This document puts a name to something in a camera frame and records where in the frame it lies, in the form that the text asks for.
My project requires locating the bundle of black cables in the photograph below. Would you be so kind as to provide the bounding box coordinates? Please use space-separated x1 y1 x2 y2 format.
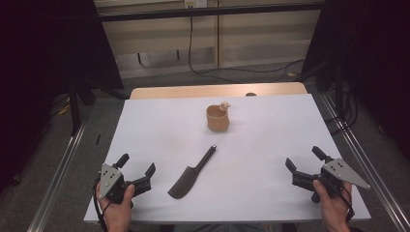
324 84 360 135

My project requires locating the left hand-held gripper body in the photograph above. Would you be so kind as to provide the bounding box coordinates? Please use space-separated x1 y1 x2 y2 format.
97 162 153 206

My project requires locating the black curtain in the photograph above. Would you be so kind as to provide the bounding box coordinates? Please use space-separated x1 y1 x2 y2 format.
301 0 410 160
0 0 125 194

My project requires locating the tan cup with duck figure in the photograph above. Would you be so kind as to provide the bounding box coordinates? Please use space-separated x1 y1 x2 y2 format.
206 101 232 132

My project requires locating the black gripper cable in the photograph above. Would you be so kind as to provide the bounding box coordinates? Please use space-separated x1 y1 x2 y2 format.
317 175 356 224
92 175 112 232

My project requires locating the person's left hand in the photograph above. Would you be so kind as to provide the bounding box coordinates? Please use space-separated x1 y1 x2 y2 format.
96 183 136 232

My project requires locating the black stand leg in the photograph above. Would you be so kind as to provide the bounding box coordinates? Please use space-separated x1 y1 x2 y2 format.
68 78 82 135

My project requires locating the person's right hand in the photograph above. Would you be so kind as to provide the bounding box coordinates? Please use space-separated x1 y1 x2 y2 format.
311 179 354 232

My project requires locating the black spatula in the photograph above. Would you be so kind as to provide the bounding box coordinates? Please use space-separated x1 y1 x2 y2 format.
167 144 218 200

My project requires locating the black horizontal bar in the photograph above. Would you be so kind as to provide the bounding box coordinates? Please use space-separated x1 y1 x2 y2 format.
96 2 324 23

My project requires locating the white wall socket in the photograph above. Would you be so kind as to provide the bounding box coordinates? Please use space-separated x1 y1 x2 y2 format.
184 0 208 9

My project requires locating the long black floor cable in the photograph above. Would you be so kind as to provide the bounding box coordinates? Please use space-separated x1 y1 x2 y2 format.
188 14 307 84

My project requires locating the white table board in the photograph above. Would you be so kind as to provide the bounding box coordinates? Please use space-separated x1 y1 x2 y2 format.
82 93 372 224

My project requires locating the metal floor rail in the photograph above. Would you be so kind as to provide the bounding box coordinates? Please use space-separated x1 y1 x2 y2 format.
26 117 93 232
321 94 410 232

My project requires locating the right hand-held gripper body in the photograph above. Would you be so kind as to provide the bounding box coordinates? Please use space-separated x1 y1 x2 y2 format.
291 158 371 205

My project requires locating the person's grey clothing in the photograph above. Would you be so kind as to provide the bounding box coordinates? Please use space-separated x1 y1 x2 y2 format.
173 222 269 232

